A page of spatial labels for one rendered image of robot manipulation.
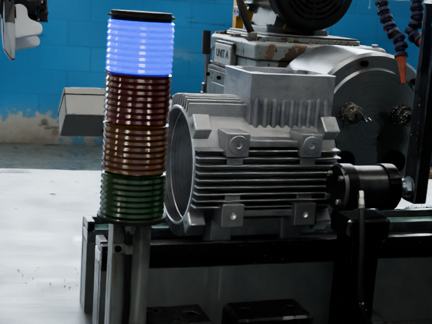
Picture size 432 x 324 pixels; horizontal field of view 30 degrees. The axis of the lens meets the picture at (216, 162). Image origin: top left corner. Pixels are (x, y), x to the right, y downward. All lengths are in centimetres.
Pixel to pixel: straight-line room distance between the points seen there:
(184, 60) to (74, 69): 88
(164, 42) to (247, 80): 35
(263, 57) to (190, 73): 512
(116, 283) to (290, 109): 40
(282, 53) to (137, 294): 89
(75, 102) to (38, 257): 27
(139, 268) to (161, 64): 19
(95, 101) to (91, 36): 531
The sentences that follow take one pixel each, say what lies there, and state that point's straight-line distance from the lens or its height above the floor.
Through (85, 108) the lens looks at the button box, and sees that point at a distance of 125.
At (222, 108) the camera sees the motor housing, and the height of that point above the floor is 110.
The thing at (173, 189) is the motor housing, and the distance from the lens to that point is 114.
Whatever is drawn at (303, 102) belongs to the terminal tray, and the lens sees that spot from 106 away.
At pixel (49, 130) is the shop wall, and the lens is 664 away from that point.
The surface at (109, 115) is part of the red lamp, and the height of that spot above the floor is 113.
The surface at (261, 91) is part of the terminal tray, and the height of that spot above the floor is 112.
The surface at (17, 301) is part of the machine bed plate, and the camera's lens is 118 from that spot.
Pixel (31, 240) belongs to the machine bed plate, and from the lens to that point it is 145.
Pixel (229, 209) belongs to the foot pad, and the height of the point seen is 98.
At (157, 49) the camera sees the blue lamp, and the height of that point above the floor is 119.
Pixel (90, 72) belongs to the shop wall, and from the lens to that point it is 658.
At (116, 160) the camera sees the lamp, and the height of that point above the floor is 109.
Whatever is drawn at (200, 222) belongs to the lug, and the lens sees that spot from 102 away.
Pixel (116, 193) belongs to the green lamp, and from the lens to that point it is 72.
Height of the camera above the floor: 123
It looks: 11 degrees down
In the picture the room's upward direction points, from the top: 4 degrees clockwise
